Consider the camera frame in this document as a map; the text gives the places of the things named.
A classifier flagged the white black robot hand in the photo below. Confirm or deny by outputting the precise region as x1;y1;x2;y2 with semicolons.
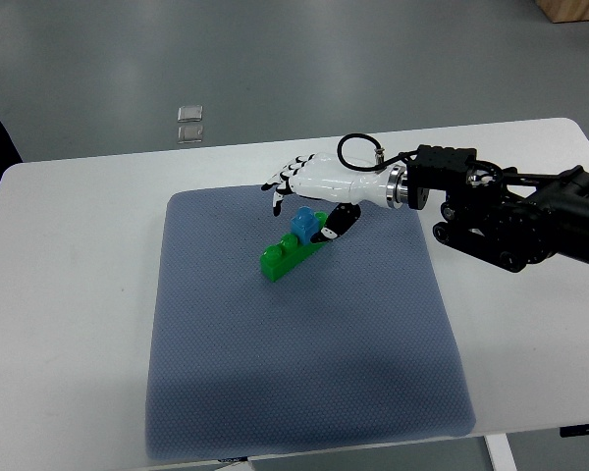
261;153;407;243

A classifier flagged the blue toy block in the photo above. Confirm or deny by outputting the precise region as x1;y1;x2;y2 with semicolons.
291;206;321;245

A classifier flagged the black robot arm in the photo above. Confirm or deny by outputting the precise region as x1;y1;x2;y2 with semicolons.
400;145;589;273

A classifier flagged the green long toy block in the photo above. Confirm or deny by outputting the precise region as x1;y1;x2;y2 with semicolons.
260;209;328;282

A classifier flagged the lower metal floor plate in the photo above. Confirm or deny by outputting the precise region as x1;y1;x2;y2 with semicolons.
178;124;204;144

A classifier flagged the metal floor plate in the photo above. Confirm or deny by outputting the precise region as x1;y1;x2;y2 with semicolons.
178;124;204;144
178;105;203;123

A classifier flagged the upper metal floor plate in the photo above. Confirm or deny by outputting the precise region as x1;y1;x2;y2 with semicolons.
178;105;203;123

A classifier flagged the grey blue foam mat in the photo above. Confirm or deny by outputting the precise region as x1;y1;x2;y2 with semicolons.
145;186;475;460

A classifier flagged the wooden box corner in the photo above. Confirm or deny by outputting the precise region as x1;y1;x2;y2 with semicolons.
535;0;589;24

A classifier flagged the white table leg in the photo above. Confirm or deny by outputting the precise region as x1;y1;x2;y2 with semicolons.
484;434;517;471

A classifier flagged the black table control panel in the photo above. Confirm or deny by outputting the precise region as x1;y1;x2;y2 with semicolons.
560;424;589;438

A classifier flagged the black cable loop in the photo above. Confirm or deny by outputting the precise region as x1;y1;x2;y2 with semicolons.
337;132;421;174

